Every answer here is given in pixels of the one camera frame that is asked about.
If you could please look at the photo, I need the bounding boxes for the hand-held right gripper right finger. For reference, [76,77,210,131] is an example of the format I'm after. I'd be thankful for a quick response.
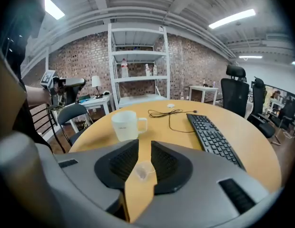
[150,140,194,195]

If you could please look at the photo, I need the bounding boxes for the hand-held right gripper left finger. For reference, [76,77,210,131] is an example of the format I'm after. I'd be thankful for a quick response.
[94,139,140,192]

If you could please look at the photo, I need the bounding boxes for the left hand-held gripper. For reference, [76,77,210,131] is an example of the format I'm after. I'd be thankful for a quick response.
[40,69,86,109]

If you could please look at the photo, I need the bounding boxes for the white ceramic mug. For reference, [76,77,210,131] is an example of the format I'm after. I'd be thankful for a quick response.
[111,110,148,143]

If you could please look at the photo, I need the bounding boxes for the person's left forearm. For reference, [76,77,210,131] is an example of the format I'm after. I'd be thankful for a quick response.
[25,84,52,106]

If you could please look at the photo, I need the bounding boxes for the white table lamp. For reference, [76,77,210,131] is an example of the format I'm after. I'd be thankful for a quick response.
[91,75,103,99]

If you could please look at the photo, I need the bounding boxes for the black folding chair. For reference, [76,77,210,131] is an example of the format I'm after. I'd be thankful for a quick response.
[56,103,94,147]

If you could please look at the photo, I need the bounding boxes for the white desk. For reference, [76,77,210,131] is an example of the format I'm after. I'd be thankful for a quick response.
[75,95,112,128]

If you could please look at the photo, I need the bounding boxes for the black keyboard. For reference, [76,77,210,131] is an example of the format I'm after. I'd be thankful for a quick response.
[186,113,246,171]

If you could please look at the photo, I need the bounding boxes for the large clear plastic bottle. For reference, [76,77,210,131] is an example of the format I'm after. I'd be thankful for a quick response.
[120,58,129,78]

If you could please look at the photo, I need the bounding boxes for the white metal shelf unit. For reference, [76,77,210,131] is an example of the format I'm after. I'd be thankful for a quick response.
[107,22,171,110]

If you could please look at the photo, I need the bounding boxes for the ceiling light panel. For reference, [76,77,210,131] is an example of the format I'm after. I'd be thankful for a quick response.
[43,0,66,20]

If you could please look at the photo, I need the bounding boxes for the small white table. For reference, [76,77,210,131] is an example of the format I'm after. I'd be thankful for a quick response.
[188,85,219,105]

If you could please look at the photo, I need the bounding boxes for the black office chair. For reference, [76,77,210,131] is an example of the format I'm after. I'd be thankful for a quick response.
[220,64,250,118]
[246,77,277,140]

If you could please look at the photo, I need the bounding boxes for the long ceiling light tube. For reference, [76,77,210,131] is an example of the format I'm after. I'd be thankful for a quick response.
[208,8,256,30]

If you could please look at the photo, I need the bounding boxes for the black cable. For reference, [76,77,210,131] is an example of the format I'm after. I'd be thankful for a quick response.
[147,108,198,133]

